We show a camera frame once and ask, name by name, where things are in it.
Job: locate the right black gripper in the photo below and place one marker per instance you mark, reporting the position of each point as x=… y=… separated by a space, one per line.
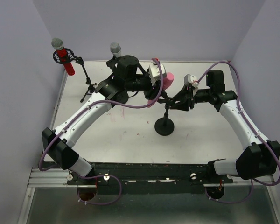
x=190 y=98

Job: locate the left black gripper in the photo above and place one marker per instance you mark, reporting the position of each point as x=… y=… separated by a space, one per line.
x=151 y=92

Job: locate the pink microphone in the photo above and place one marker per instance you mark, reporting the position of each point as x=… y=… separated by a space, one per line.
x=167 y=81

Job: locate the black round-base stand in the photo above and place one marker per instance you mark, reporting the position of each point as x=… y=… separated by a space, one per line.
x=117 y=82
x=164 y=126

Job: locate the silver microphone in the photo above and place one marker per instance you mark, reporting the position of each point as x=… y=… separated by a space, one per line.
x=115 y=49

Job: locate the red glitter microphone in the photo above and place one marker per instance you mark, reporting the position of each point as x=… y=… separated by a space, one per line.
x=62 y=56

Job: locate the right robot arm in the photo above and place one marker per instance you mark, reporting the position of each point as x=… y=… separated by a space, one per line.
x=260 y=155

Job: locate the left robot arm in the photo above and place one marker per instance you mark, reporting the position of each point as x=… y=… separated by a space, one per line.
x=84 y=119

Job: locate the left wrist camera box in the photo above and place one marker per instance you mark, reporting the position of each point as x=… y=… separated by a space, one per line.
x=155 y=70

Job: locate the black mounting rail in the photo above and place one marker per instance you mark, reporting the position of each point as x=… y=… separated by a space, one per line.
x=145 y=178

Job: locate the aluminium frame rail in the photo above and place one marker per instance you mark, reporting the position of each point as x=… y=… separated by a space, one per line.
x=205 y=134

